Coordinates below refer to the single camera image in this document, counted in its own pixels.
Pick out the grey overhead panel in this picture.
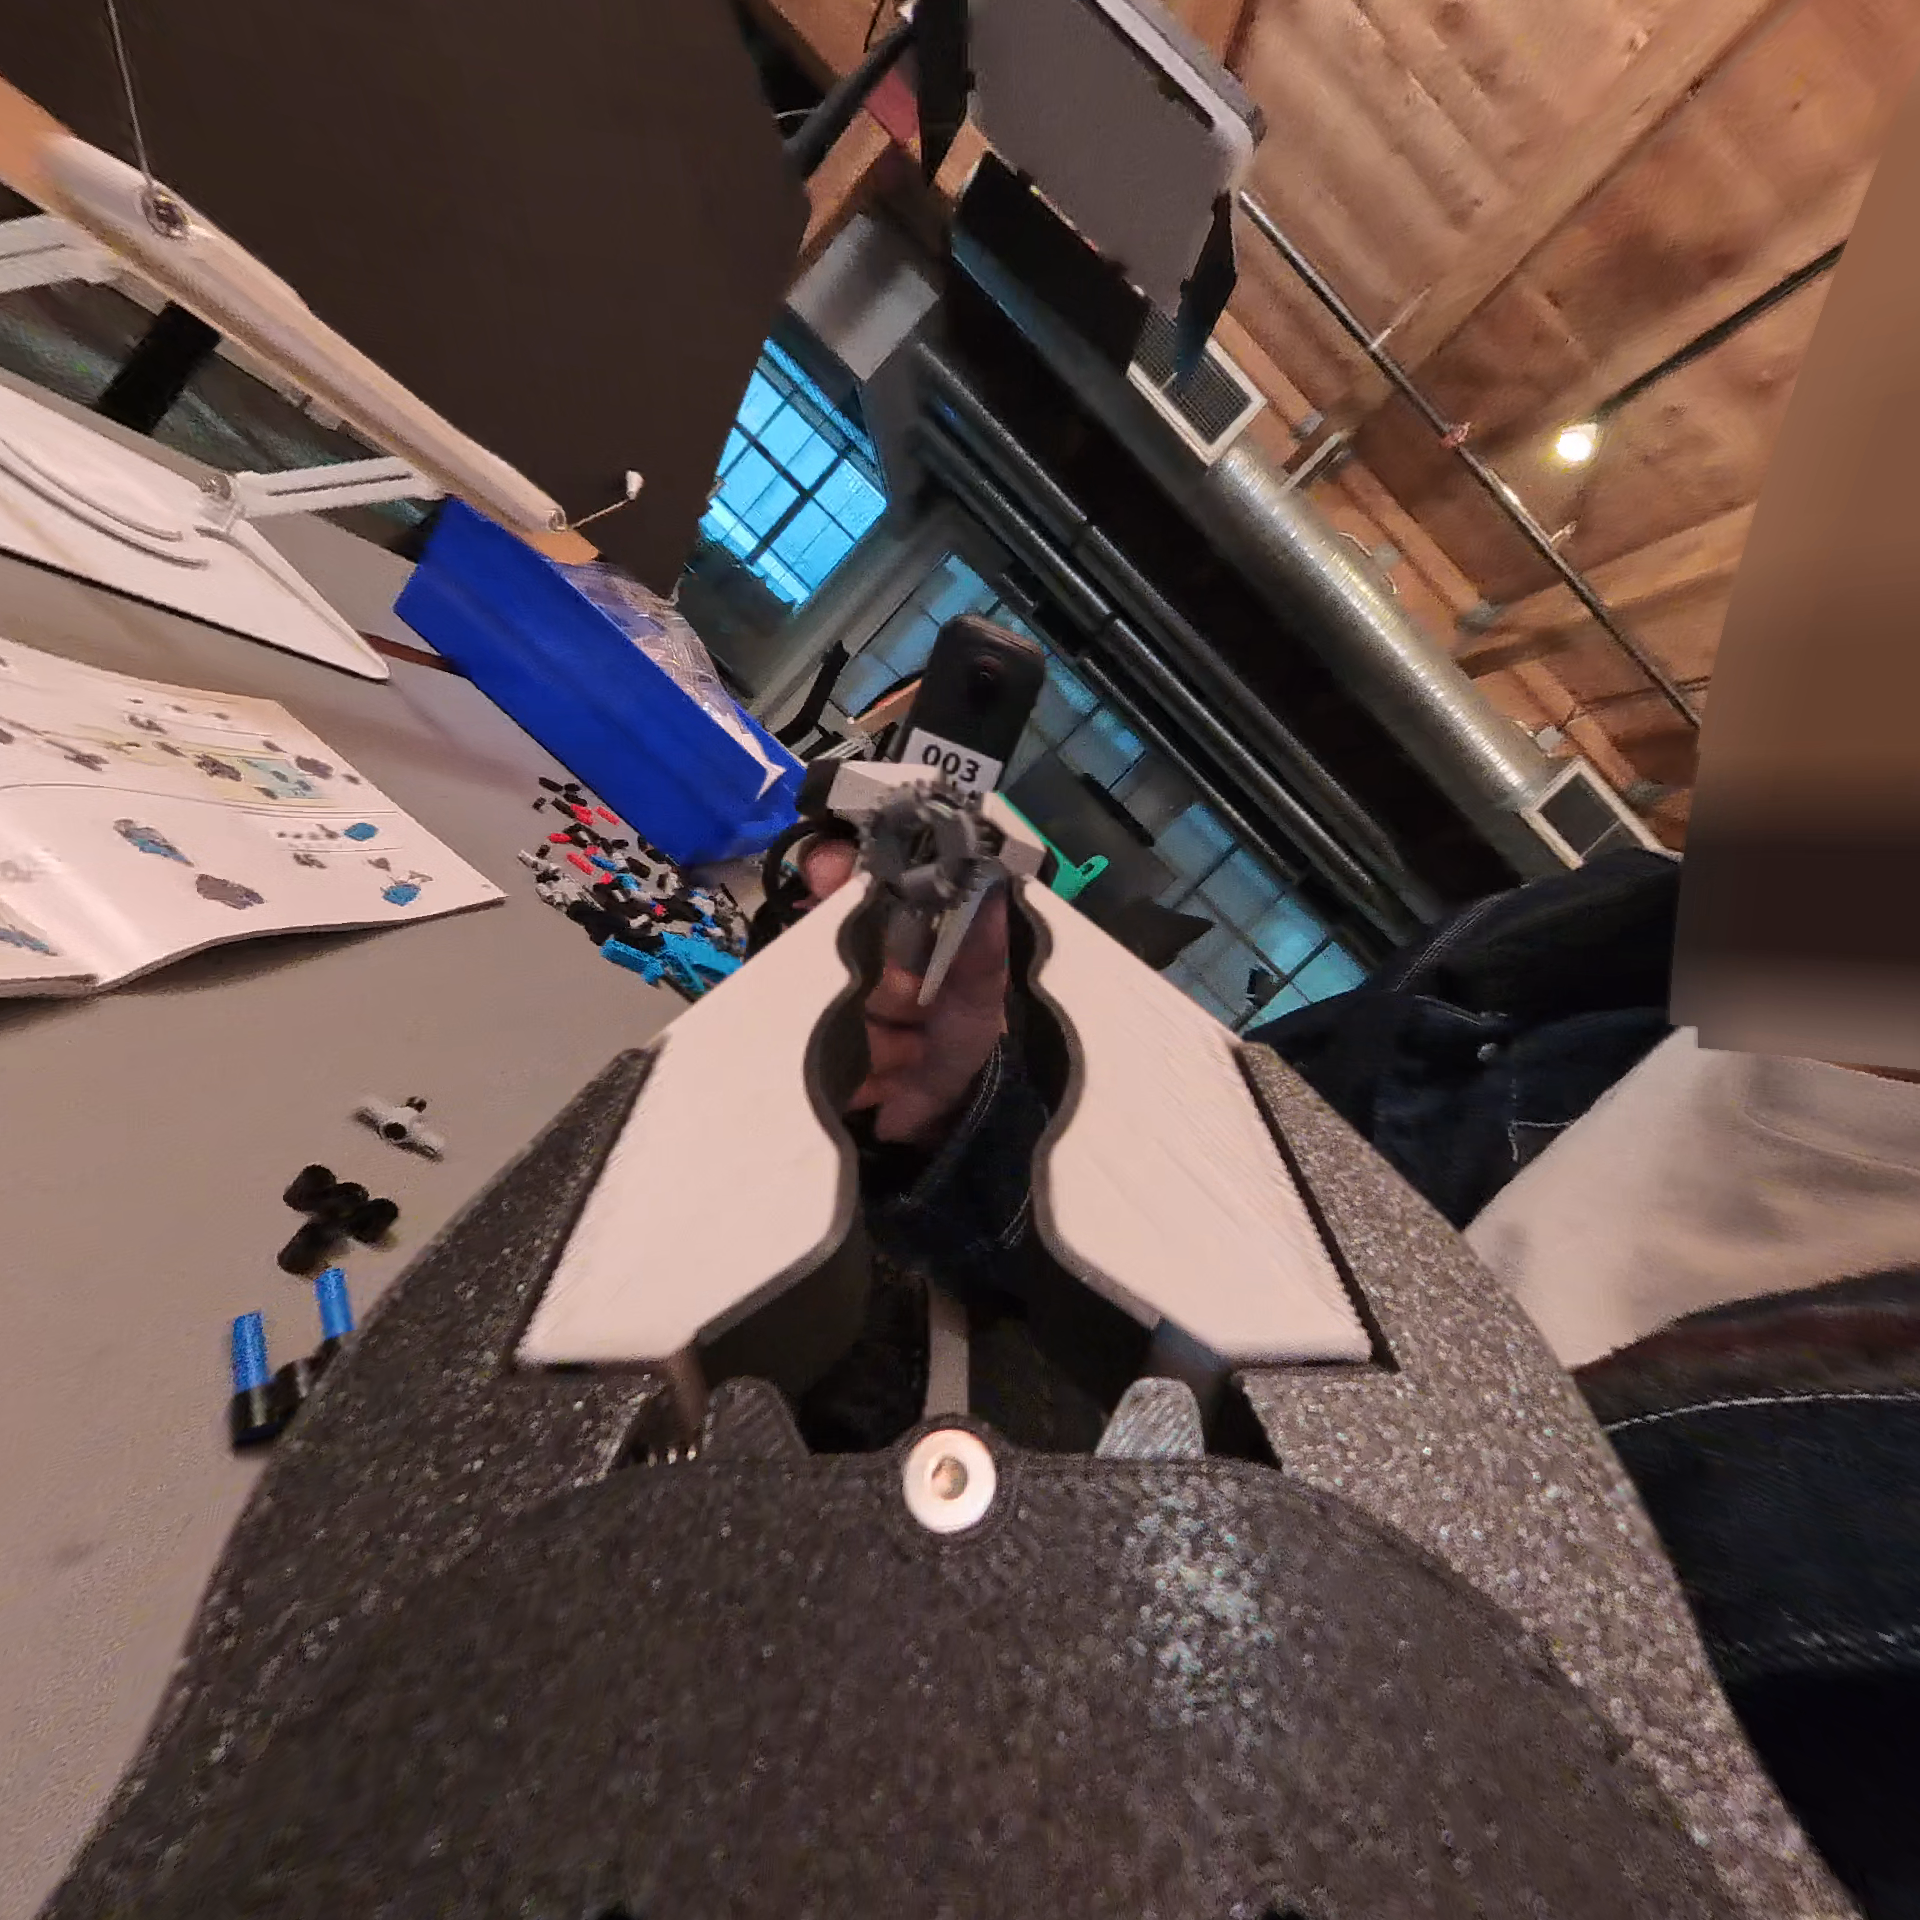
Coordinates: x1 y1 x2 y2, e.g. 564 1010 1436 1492
960 0 1259 317

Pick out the white book stand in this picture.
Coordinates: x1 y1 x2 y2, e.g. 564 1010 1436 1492
0 0 649 687

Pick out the person's clothed torso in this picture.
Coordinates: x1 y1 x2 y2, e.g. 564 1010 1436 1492
1463 1027 1920 1920

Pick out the black display board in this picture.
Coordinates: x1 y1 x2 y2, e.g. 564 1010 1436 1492
0 0 813 560

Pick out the grey brick gear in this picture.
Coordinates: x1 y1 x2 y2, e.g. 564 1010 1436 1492
854 779 1000 912

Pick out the white wall vent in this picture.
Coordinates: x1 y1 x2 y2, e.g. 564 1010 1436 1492
1124 321 1267 458

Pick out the instruction booklet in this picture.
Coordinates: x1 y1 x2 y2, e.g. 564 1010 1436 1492
0 637 510 1001

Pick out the grey desk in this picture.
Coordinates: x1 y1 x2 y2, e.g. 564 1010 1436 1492
0 375 789 1920

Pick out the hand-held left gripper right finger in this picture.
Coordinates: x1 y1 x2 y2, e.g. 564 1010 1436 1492
1008 873 1376 1419

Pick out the blue-lit window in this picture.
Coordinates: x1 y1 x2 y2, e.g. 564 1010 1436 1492
697 336 891 605

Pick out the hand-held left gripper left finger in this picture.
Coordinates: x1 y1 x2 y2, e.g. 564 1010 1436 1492
515 873 887 1427

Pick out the person's right hand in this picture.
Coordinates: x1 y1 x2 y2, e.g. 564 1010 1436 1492
852 907 1023 1146

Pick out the clear plastic bag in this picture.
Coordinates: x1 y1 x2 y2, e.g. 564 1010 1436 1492
576 562 784 753

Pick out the pile of small brick parts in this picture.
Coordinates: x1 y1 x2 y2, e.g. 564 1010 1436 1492
517 772 752 1001

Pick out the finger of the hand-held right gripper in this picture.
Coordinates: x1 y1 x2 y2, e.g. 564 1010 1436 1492
808 756 920 842
913 792 1056 1010

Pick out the black holed brick connector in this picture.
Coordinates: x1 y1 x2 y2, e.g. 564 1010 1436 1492
276 1161 404 1279

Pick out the blue pin brick assembly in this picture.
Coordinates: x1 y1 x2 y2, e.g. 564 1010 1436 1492
224 1267 364 1453

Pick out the silver air duct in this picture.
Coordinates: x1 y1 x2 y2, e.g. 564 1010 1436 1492
1199 442 1655 867

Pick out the blue plastic bin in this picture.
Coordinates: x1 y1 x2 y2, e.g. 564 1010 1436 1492
393 499 806 871

